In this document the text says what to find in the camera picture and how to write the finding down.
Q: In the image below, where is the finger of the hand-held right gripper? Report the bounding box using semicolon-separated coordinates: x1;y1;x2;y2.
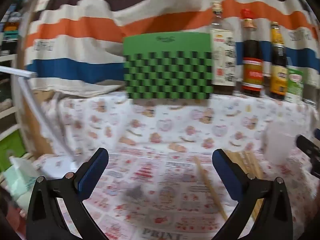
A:
296;134;320;179

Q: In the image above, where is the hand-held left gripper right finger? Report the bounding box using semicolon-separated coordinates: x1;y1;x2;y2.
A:
212;149;293;240

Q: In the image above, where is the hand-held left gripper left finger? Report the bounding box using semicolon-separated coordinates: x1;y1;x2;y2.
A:
26;147;109;240

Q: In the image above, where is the bundle of wooden chopsticks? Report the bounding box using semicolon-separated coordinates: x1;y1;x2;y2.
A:
194;150;264;220

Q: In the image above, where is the translucent plastic cup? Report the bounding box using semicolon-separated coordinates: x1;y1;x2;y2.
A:
265;121;298;165

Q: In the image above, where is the red printed paper sheet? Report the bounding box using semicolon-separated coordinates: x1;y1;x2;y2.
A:
32;150;313;240

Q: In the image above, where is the mint green packet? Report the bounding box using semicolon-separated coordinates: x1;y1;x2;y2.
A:
4;167;34;202

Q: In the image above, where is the white baby print tablecloth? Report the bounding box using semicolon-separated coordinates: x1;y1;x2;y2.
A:
41;91;318;160

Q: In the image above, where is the brown cardboard panel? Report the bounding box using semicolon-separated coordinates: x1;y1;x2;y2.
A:
21;89;59;155

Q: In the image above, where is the green storage bin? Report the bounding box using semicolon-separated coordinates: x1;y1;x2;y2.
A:
0;132;26;173

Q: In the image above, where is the dark bottle with yellow label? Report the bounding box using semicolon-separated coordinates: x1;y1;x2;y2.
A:
269;22;288;101

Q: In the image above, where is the clear bottle with white label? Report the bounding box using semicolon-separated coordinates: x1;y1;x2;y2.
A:
209;1;237;95

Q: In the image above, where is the green checkered box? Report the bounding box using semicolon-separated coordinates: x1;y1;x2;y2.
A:
122;32;214;100

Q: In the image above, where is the dark bottle with red cap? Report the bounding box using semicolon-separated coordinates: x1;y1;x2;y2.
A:
240;8;265;98

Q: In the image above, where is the striped cloth backdrop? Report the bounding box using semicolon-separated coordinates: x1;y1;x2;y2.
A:
24;0;318;97

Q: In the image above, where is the cluttered storage shelf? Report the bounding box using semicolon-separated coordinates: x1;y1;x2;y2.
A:
0;0;33;55

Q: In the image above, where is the white metal frame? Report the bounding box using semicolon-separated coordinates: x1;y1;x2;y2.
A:
0;64;75;162

